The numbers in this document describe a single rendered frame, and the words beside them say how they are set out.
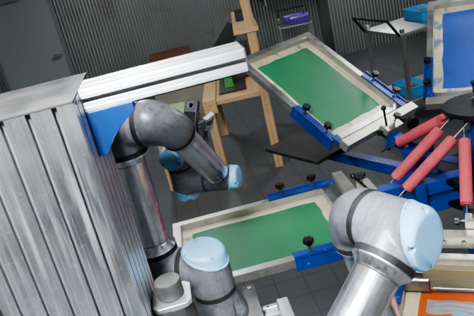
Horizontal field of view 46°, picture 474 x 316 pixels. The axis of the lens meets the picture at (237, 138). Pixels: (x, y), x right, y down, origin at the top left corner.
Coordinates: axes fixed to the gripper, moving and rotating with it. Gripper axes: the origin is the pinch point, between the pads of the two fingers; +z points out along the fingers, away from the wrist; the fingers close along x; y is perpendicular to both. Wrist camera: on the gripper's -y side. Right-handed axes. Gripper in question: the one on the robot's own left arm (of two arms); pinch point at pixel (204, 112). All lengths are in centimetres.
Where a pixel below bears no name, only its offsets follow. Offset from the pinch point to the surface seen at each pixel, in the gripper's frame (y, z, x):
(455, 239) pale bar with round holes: 53, 13, 86
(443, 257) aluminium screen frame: 58, 7, 82
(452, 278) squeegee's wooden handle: 54, -10, 83
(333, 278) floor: 165, 134, 28
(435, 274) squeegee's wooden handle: 54, -9, 78
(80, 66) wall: 149, 627, -436
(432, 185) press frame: 57, 61, 81
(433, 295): 62, -9, 78
